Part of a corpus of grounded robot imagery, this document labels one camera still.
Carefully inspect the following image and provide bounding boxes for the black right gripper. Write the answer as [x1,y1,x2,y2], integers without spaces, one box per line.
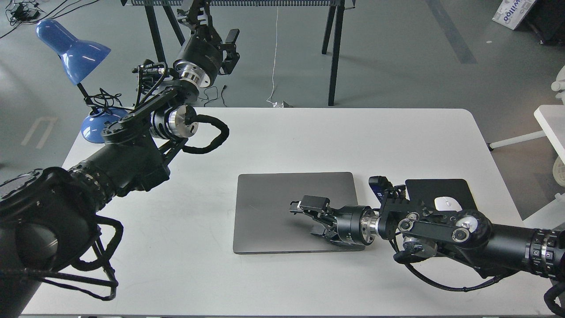
[289,195,379,246]

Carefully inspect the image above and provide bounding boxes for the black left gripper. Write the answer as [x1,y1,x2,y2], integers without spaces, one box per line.
[173,0,240,88]

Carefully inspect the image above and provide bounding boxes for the grey laptop notebook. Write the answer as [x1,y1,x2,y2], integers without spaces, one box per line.
[233,172,366,255]

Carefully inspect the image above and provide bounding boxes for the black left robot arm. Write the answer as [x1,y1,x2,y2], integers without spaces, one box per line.
[1,0,239,318]

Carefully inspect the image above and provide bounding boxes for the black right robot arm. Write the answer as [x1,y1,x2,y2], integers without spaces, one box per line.
[289,176,564,317]

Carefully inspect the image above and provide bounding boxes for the black mouse pad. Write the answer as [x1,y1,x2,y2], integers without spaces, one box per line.
[405,179,478,210]

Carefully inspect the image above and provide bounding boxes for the white computer mouse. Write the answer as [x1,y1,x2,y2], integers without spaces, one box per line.
[434,197,463,212]

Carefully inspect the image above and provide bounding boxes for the blue desk lamp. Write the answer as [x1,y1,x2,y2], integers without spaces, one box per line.
[36,19,128,144]

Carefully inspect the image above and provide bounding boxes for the white side table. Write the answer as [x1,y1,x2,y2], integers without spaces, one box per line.
[487,104,565,187]

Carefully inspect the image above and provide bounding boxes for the white cardboard box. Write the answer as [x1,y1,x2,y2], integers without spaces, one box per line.
[492,0,536,30]

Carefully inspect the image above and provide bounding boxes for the white hanging cable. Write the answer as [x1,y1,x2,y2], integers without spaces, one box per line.
[266,6,285,107]

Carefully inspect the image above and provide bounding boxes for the black trestle table frame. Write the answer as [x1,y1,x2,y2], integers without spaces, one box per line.
[121,0,355,107]

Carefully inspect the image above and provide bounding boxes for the black lamp power cable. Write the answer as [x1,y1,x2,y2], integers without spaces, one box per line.
[86,84,228,116]

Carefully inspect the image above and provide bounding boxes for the black cables on floor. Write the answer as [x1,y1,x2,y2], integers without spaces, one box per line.
[0,0,102,40]

